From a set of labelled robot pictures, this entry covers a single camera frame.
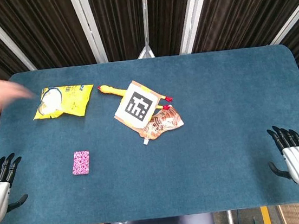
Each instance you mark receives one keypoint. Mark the pink patterned small box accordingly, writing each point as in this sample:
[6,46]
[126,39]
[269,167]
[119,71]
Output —
[81,163]

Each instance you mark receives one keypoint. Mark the blue felt table cover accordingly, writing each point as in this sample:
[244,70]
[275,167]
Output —
[199,166]

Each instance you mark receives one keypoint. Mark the yellow snack bag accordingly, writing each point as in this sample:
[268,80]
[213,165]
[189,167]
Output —
[63,102]

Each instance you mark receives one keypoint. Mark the orange spouted sauce pouch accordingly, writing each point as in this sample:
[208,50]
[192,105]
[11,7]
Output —
[164,122]

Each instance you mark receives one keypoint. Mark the yellow rubber chicken toy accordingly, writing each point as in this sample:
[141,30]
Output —
[110,90]

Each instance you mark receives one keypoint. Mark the cardboard with black-white marker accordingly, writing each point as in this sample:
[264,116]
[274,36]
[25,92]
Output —
[137,105]

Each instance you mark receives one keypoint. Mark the dark brown pleated curtain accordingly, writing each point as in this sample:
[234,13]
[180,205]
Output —
[46,29]

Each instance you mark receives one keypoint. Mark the white frame post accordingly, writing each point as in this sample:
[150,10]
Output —
[145,19]
[88,26]
[291,20]
[1,34]
[194,10]

